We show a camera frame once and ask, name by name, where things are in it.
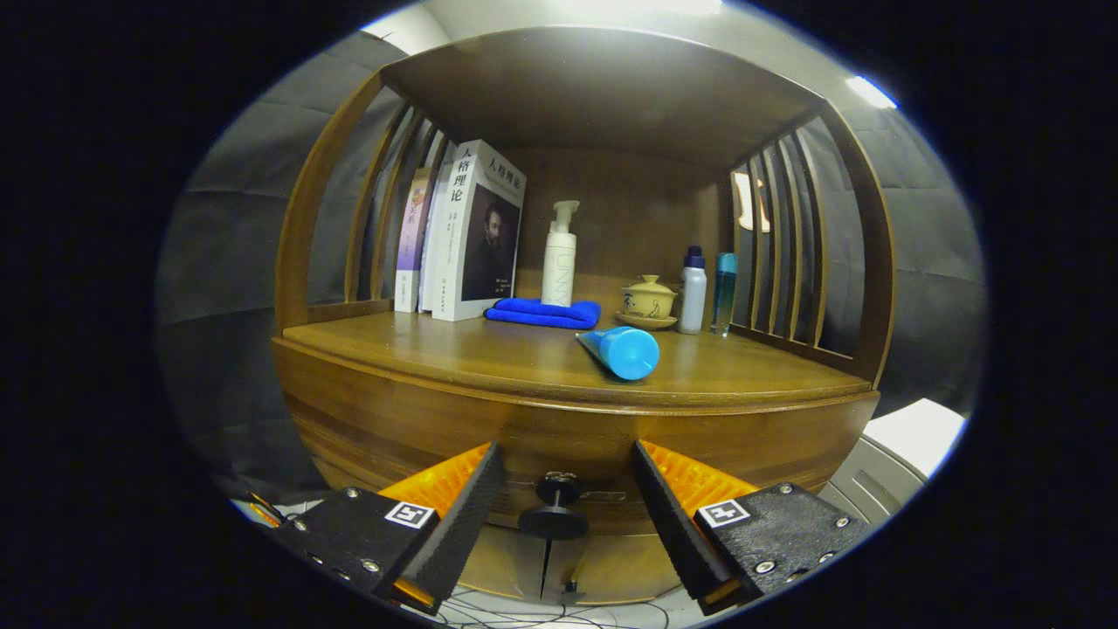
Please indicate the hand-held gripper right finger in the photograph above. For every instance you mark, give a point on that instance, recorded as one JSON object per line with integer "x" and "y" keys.
{"x": 679, "y": 533}

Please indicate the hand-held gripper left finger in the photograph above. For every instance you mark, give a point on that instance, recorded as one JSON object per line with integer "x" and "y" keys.
{"x": 454, "y": 533}

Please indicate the wooden drawer with black knob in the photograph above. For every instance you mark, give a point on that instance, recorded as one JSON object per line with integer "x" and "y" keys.
{"x": 393, "y": 411}

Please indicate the blue cosmetic tube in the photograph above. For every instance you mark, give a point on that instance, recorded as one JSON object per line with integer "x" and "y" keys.
{"x": 624, "y": 352}

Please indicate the wooden cabinet door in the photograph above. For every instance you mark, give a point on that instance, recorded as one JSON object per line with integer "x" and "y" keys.
{"x": 507, "y": 559}
{"x": 611, "y": 568}

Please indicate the wooden countertop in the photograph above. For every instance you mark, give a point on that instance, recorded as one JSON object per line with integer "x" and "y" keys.
{"x": 489, "y": 354}

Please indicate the wooden cabinet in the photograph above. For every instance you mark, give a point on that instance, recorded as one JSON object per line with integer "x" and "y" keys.
{"x": 611, "y": 96}

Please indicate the small black door latch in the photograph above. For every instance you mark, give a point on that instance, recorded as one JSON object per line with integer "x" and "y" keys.
{"x": 571, "y": 591}

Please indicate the orange and black tool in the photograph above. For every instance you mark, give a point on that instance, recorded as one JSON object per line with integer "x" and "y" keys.
{"x": 265, "y": 511}

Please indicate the yellow saucer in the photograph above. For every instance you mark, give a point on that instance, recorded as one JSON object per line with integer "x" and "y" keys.
{"x": 646, "y": 322}

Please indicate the yellow lidded tea bowl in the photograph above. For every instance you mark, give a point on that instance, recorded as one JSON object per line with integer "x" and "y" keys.
{"x": 649, "y": 299}

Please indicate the white bottle with blue cap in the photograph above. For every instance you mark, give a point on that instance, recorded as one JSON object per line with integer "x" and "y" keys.
{"x": 693, "y": 297}

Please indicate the folded blue cloth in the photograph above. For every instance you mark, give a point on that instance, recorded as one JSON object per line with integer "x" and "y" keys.
{"x": 541, "y": 313}

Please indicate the slim teal bottle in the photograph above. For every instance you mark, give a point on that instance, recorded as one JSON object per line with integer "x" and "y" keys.
{"x": 724, "y": 297}

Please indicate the white plastic storage box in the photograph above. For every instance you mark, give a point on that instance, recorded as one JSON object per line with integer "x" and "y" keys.
{"x": 908, "y": 437}

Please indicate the thin white book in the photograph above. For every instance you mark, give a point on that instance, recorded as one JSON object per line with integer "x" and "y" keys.
{"x": 434, "y": 253}

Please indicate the white pump bottle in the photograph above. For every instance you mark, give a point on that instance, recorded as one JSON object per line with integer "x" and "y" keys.
{"x": 559, "y": 271}

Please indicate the thick white portrait book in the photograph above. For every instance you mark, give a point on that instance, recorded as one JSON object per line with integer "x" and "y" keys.
{"x": 489, "y": 236}

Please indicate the purple book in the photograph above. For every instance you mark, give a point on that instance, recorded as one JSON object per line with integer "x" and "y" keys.
{"x": 410, "y": 236}

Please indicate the rectangular ceiling light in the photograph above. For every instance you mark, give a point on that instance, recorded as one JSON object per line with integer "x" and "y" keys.
{"x": 871, "y": 92}

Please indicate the round ceiling light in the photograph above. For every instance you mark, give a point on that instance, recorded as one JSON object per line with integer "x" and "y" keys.
{"x": 642, "y": 6}

